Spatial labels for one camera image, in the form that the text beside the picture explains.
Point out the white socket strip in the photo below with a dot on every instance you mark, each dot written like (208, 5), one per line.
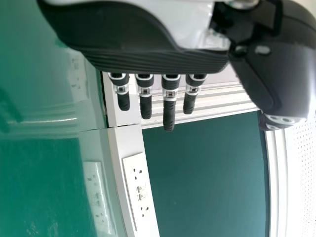
(138, 187)

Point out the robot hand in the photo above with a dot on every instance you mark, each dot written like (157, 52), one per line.
(148, 37)

